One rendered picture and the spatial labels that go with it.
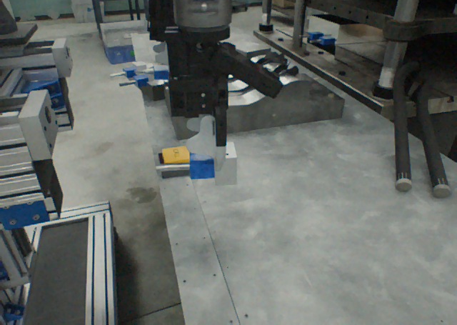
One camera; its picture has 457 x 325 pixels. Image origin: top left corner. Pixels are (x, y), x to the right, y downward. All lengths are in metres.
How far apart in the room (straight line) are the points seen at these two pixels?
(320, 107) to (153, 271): 1.05
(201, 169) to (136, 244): 1.25
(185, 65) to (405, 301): 0.46
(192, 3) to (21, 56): 0.79
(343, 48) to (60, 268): 1.50
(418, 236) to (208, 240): 0.38
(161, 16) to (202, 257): 0.63
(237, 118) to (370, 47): 0.98
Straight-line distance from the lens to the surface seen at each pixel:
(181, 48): 0.46
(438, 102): 1.43
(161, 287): 1.57
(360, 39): 1.71
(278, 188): 0.73
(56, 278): 1.45
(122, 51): 4.56
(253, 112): 0.93
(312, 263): 0.59
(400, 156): 0.84
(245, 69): 0.47
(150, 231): 1.81
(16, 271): 1.27
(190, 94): 0.47
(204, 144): 0.50
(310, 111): 1.01
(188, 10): 0.44
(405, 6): 1.25
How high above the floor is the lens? 1.24
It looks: 31 degrees down
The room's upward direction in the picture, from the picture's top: straight up
